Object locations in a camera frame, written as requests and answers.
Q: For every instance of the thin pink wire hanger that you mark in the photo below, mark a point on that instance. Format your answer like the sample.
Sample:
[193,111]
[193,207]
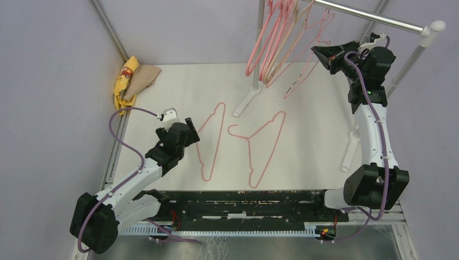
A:
[208,148]

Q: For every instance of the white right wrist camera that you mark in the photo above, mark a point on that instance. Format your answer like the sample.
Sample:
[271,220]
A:
[375,40]

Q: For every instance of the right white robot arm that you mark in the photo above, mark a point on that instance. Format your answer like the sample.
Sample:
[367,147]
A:
[378,182]

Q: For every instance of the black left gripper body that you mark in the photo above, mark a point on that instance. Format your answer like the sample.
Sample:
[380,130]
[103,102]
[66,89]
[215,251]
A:
[162,134]

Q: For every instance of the yellow printed cloth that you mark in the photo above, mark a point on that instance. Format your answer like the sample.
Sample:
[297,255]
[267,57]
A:
[122,84]

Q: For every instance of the thick pink plastic hanger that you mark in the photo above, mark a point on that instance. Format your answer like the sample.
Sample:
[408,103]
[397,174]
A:
[265,11]

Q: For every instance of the beige cloth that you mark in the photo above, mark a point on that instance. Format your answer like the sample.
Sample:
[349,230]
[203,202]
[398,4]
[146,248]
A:
[143,77]

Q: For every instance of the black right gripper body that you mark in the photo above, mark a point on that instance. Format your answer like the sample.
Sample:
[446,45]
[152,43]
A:
[360,65]

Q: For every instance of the white slotted cable duct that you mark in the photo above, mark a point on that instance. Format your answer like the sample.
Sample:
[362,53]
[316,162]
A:
[152,230]

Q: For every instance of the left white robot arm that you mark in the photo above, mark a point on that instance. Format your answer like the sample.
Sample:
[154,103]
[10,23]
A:
[98,219]

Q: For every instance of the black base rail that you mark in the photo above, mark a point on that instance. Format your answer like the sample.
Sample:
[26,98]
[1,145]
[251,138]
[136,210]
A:
[253,211]

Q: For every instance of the silver clothes rack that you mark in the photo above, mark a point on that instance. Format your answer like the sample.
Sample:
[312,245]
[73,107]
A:
[428,33]

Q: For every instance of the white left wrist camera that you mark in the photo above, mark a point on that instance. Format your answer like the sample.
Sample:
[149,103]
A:
[169,116]

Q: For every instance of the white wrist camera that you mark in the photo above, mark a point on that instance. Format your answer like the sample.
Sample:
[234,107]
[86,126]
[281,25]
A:
[375,40]
[169,116]

